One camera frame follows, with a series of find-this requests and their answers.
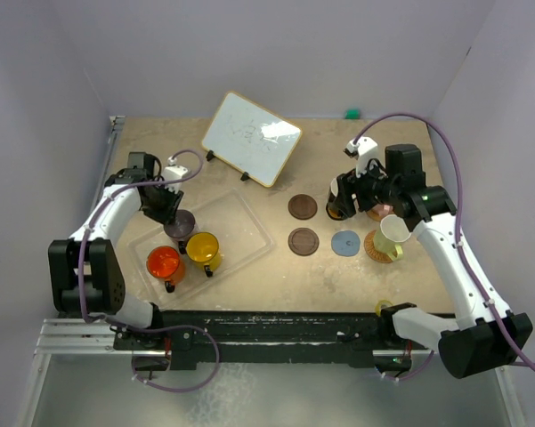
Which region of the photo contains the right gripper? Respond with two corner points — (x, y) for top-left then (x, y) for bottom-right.
(335, 155), (400, 217)

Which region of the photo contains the tan cork coaster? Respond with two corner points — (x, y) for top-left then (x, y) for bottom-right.
(366, 209), (391, 222)

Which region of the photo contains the purple cup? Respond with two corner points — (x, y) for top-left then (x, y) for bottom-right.
(163, 209), (199, 254)

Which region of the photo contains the dark brown wooden coaster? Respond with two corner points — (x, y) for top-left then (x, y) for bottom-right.
(288, 194), (318, 220)

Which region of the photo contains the blue round coaster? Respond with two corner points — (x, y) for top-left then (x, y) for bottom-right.
(331, 230), (361, 257)

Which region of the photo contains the pale yellow cup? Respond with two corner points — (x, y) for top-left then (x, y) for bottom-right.
(373, 214), (411, 262)

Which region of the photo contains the woven rattan coaster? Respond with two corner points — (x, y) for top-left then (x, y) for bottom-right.
(363, 230), (404, 263)

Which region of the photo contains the white cup black handle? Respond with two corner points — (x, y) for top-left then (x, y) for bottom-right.
(327, 178), (339, 216)

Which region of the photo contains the orange black-rimmed coaster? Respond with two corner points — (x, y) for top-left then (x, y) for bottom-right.
(326, 208), (350, 222)

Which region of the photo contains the pink cup white inside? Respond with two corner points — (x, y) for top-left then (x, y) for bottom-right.
(371, 205), (393, 218)

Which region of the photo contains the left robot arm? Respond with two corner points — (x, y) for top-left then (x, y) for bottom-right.
(48, 152), (190, 349)

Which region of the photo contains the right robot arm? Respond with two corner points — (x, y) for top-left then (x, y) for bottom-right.
(326, 138), (533, 378)

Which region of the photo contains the orange transparent cup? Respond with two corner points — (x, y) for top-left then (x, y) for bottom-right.
(146, 246), (186, 294)

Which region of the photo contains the yellow transparent cup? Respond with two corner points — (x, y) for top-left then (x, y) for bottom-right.
(186, 232), (223, 278)

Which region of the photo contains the dark brown ringed coaster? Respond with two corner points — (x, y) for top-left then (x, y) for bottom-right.
(288, 228), (320, 256)

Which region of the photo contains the clear plastic tray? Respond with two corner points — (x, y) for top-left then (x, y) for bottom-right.
(127, 189), (274, 310)

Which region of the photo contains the small whiteboard on stand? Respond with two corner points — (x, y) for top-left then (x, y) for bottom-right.
(201, 92), (302, 188)

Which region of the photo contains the yellow tape roll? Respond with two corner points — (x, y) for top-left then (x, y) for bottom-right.
(375, 300), (393, 317)

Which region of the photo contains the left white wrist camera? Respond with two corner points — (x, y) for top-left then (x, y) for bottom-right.
(161, 157), (190, 193)

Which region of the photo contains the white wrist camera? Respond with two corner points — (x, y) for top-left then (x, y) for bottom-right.
(344, 136), (378, 177)
(161, 157), (190, 193)

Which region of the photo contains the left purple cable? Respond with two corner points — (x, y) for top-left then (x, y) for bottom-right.
(77, 149), (222, 395)

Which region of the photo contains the purple cable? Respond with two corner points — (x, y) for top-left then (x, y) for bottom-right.
(354, 111), (535, 383)
(77, 149), (222, 395)

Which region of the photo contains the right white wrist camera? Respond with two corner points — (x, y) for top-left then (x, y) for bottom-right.
(344, 136), (378, 177)

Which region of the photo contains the green object at wall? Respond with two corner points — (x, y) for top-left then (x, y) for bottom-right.
(344, 109), (361, 120)

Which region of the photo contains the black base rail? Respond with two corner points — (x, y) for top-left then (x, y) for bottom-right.
(114, 310), (421, 375)

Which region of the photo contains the aluminium frame rail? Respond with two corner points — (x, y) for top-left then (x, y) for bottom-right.
(35, 318), (115, 355)

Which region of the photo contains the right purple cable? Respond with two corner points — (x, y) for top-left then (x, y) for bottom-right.
(354, 111), (535, 383)

